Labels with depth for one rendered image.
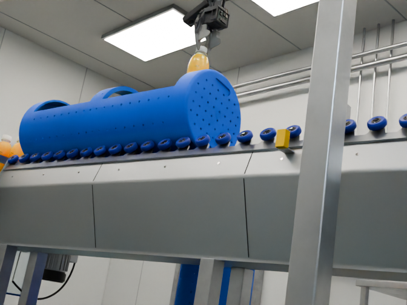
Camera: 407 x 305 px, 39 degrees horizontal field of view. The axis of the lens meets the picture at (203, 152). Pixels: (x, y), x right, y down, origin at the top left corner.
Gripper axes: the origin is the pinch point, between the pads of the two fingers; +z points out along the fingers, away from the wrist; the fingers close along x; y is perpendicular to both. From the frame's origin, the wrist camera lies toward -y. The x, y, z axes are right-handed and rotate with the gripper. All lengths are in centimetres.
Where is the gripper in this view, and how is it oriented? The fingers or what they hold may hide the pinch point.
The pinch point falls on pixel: (201, 49)
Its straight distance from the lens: 200.2
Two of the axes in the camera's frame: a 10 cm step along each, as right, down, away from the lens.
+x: 6.2, 3.1, 7.2
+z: -1.6, 9.5, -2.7
